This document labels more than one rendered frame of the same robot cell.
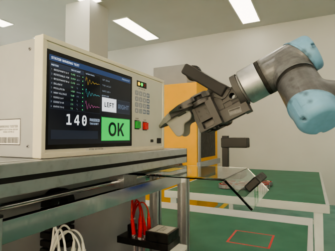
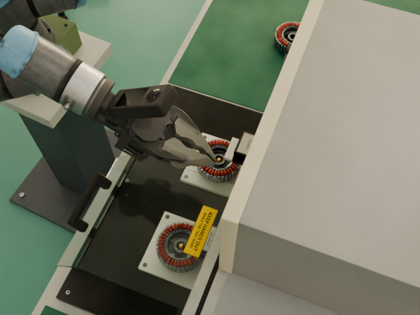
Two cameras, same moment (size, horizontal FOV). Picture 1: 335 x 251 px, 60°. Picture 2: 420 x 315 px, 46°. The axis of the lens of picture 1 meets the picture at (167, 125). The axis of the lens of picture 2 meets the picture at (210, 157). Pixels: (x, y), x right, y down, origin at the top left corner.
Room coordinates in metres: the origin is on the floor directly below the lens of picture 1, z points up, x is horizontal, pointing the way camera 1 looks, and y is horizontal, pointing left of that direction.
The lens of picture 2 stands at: (1.09, -0.02, 1.87)
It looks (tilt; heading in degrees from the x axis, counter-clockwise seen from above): 60 degrees down; 175
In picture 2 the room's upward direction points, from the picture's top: straight up
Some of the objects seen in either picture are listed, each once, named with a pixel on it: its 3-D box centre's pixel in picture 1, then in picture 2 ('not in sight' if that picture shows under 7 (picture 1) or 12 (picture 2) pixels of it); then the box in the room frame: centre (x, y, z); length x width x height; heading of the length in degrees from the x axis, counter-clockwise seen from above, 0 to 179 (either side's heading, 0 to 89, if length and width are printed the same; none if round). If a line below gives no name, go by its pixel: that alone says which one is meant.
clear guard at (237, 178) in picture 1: (196, 182); (165, 232); (0.76, -0.07, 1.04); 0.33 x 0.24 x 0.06; 64
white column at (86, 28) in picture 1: (85, 106); not in sight; (4.68, 1.32, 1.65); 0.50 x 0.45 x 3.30; 64
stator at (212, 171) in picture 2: not in sight; (219, 160); (0.49, 0.05, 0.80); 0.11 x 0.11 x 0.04
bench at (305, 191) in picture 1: (259, 218); not in sight; (2.81, -0.88, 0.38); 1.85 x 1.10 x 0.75; 154
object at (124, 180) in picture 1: (123, 178); not in sight; (0.75, 0.11, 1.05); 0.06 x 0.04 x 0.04; 154
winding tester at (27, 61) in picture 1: (59, 111); (390, 163); (0.75, 0.28, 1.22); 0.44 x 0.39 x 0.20; 154
